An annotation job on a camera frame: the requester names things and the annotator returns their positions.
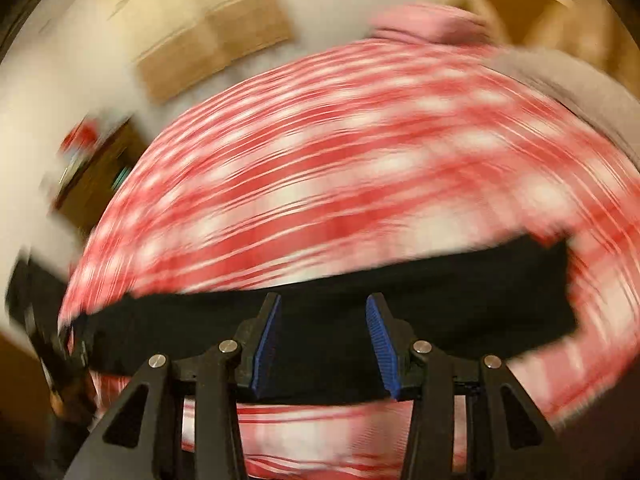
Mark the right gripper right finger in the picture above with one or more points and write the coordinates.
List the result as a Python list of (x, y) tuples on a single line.
[(507, 437)]

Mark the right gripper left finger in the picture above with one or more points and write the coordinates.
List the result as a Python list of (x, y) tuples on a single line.
[(140, 436)]

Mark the black pants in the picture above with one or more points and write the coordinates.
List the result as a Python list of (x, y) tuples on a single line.
[(325, 324)]

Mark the brown wooden desk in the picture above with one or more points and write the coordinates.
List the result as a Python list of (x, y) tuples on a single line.
[(83, 199)]

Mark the red gift bag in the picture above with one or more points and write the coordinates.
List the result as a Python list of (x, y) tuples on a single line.
[(82, 137)]

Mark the red plaid bed cover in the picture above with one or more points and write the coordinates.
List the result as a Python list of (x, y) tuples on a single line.
[(521, 218)]

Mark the striped grey pillow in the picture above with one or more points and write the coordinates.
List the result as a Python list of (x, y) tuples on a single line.
[(591, 95)]

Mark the pink folded blanket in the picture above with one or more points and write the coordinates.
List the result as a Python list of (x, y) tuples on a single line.
[(429, 23)]

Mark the beige window curtain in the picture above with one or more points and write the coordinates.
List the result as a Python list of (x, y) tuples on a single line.
[(175, 44)]

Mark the cream wooden headboard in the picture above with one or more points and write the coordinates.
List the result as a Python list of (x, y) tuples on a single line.
[(587, 29)]

